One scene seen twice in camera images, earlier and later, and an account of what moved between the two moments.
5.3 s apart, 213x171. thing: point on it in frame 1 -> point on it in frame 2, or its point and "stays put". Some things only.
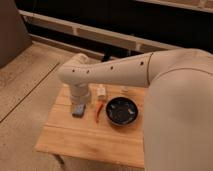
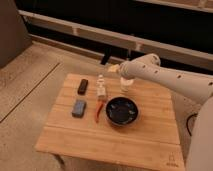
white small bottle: [101, 92] stays put
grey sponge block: [79, 110] stays put
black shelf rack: [106, 29] stays put
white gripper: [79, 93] -> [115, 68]
